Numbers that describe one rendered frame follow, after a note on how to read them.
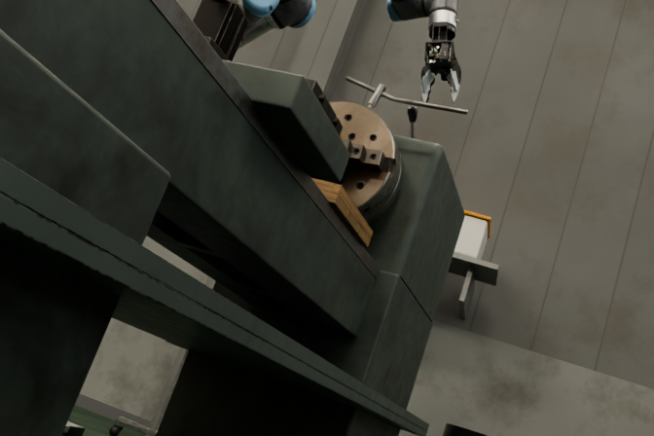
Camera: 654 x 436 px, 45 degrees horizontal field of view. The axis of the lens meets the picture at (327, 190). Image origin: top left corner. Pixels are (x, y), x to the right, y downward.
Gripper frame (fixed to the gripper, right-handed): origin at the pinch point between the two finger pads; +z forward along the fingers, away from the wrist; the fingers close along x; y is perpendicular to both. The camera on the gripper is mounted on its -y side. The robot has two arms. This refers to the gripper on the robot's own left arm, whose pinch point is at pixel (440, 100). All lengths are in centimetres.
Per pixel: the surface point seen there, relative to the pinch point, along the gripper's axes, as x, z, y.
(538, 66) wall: 16, -196, -330
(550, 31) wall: 24, -225, -330
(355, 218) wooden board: -12, 44, 30
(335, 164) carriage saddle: -7, 46, 65
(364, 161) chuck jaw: -15.2, 23.6, 14.9
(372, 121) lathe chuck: -15.2, 10.9, 10.9
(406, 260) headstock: -7.6, 42.3, -6.7
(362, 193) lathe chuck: -16.1, 30.4, 10.9
